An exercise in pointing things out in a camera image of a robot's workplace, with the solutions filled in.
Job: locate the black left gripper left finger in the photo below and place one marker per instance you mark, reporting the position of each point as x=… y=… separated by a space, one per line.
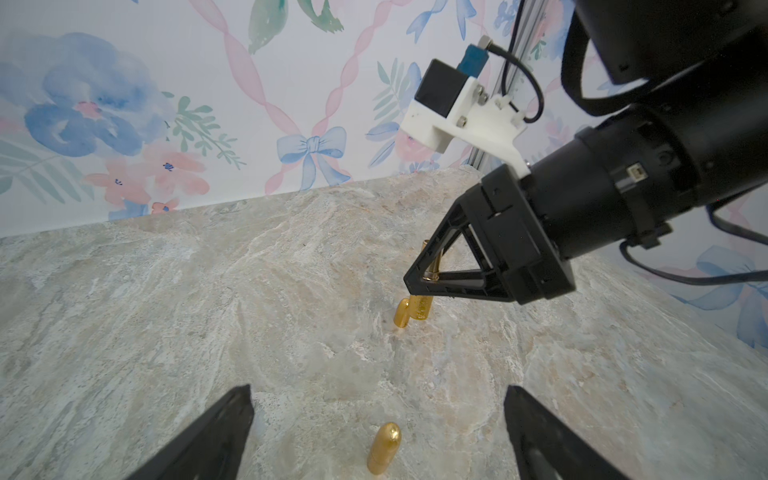
x=211 y=447

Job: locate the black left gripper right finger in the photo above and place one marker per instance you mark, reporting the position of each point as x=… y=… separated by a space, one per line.
x=546 y=448

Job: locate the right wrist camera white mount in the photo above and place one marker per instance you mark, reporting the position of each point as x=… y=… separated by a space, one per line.
x=450 y=103

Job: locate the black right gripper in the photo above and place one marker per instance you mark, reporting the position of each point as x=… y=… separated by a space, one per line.
x=619 y=181

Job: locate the aluminium corner post right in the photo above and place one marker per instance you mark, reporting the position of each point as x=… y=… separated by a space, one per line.
x=524 y=19

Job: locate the gold lipstick cap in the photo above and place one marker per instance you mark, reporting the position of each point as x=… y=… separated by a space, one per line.
x=402 y=315

